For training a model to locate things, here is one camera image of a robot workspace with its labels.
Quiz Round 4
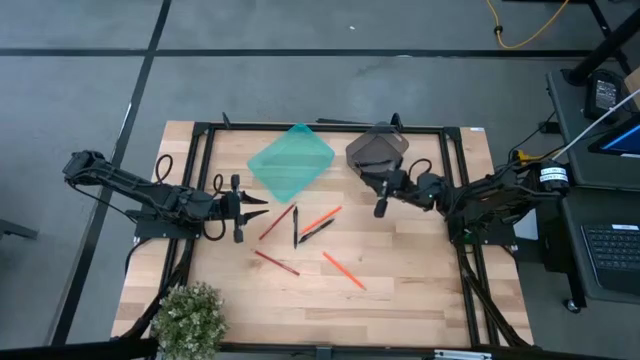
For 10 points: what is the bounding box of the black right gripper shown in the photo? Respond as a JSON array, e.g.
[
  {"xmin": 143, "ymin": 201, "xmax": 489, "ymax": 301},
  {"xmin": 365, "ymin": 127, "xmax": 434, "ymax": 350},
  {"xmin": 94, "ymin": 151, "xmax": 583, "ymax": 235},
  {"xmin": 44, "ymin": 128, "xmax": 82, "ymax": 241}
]
[{"xmin": 353, "ymin": 159, "xmax": 409, "ymax": 219}]

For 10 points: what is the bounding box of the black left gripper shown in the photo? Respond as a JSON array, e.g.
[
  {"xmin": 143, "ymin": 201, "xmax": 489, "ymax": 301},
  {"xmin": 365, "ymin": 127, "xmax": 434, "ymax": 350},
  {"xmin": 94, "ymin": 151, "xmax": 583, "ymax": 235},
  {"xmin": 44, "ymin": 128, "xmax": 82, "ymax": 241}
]
[{"xmin": 219, "ymin": 173, "xmax": 270, "ymax": 245}]

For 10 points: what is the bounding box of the dark red pencil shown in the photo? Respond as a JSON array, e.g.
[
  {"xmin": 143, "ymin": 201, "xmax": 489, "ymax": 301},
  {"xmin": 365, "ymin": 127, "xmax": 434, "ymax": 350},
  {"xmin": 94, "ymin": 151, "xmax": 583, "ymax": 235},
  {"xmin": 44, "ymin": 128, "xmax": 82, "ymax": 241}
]
[
  {"xmin": 258, "ymin": 201, "xmax": 298, "ymax": 241},
  {"xmin": 253, "ymin": 250, "xmax": 301, "ymax": 277}
]

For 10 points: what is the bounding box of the orange pencil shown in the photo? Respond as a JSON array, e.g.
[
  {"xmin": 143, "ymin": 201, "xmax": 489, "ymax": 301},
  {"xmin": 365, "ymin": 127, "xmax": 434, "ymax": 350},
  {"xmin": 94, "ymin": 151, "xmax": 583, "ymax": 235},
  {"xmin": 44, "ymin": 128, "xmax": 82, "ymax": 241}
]
[
  {"xmin": 322, "ymin": 251, "xmax": 367, "ymax": 291},
  {"xmin": 298, "ymin": 205, "xmax": 344, "ymax": 235}
]

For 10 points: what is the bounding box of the grey translucent plastic bin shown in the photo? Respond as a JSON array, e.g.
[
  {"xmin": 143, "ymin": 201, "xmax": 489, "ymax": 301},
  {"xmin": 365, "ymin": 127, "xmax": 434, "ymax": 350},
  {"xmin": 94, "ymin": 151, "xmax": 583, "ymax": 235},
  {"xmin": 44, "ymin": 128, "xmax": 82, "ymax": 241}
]
[{"xmin": 344, "ymin": 121, "xmax": 410, "ymax": 184}]

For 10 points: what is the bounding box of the teal translucent plastic bin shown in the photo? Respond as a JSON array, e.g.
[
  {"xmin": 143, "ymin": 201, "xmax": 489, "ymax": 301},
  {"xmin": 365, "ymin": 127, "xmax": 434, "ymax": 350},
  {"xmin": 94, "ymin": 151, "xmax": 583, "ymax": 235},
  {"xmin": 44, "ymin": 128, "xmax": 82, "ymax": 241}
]
[{"xmin": 247, "ymin": 123, "xmax": 336, "ymax": 205}]

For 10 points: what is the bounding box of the small green artificial plant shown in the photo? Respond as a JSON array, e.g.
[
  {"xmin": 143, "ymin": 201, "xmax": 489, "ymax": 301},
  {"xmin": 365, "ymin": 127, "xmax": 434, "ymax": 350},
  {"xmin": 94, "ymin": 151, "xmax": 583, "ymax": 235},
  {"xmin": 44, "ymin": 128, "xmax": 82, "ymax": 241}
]
[{"xmin": 149, "ymin": 281, "xmax": 229, "ymax": 360}]

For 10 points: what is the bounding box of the silver metal clamp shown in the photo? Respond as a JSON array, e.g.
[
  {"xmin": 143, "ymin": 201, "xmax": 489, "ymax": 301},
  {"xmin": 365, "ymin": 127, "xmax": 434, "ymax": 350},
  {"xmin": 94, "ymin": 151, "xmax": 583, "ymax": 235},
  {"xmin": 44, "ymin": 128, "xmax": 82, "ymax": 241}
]
[{"xmin": 433, "ymin": 349, "xmax": 494, "ymax": 360}]

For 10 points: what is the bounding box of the grey chair base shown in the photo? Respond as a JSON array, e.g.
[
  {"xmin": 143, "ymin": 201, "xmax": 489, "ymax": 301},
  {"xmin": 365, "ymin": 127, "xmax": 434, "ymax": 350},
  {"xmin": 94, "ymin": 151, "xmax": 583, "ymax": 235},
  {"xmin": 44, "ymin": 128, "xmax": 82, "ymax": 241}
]
[{"xmin": 0, "ymin": 218, "xmax": 39, "ymax": 242}]

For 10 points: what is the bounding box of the black power adapter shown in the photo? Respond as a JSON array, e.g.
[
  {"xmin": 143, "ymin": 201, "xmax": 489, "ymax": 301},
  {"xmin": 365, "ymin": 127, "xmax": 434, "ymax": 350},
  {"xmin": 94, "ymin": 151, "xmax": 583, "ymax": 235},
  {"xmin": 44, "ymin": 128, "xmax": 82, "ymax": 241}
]
[{"xmin": 583, "ymin": 69, "xmax": 627, "ymax": 122}]

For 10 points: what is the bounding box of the monitor with blue screen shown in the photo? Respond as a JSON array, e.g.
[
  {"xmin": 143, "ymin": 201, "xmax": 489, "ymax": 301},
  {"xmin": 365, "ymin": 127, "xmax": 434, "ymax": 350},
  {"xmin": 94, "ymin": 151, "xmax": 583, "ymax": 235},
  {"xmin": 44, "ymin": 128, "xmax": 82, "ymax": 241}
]
[{"xmin": 588, "ymin": 113, "xmax": 640, "ymax": 159}]

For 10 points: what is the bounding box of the black laptop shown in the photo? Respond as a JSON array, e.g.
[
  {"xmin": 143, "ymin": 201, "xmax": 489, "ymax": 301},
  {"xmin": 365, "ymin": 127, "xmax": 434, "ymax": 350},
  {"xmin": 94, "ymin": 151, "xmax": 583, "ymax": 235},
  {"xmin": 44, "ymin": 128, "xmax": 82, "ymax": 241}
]
[{"xmin": 579, "ymin": 222, "xmax": 640, "ymax": 297}]

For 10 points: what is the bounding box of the black stand leg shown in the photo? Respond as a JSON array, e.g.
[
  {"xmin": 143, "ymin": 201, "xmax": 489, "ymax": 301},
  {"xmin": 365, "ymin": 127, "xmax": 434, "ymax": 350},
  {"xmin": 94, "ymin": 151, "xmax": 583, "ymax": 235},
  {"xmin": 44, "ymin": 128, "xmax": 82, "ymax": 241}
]
[{"xmin": 563, "ymin": 0, "xmax": 640, "ymax": 87}]

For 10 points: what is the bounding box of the black aluminium table frame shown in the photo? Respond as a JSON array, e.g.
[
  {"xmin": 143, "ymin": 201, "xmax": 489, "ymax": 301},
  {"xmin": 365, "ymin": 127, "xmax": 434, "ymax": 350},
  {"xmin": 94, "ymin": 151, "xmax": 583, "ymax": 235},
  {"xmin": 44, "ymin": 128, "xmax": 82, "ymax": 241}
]
[{"xmin": 119, "ymin": 112, "xmax": 532, "ymax": 360}]

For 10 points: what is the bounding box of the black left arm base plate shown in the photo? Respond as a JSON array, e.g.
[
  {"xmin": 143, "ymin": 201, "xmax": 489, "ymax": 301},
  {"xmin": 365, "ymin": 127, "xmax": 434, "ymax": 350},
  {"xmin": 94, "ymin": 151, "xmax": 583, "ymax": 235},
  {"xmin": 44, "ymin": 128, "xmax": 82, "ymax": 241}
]
[{"xmin": 133, "ymin": 199, "xmax": 204, "ymax": 241}]

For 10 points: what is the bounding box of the black cable bundle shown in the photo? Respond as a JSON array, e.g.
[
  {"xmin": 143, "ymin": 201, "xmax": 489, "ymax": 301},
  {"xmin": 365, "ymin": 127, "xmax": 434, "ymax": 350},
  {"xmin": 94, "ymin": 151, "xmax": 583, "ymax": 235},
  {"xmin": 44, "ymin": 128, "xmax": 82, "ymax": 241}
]
[
  {"xmin": 457, "ymin": 244, "xmax": 532, "ymax": 349},
  {"xmin": 119, "ymin": 238, "xmax": 197, "ymax": 347}
]

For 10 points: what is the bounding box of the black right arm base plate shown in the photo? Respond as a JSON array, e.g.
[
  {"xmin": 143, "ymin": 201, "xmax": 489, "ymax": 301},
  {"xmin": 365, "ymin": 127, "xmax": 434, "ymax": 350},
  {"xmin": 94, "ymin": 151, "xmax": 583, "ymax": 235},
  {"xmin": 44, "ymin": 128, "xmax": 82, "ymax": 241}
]
[{"xmin": 446, "ymin": 204, "xmax": 517, "ymax": 247}]

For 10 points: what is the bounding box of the yellow floor cable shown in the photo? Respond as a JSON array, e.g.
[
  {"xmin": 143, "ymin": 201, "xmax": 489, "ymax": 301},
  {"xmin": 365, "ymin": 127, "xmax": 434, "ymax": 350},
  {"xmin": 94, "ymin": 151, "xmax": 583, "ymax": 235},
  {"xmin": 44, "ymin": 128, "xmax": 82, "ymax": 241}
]
[{"xmin": 486, "ymin": 0, "xmax": 571, "ymax": 51}]

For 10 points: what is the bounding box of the white cable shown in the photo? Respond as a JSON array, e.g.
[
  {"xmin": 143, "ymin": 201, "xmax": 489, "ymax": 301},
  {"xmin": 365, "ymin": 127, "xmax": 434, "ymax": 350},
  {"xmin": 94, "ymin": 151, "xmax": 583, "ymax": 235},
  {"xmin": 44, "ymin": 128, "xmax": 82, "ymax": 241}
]
[{"xmin": 551, "ymin": 88, "xmax": 640, "ymax": 161}]

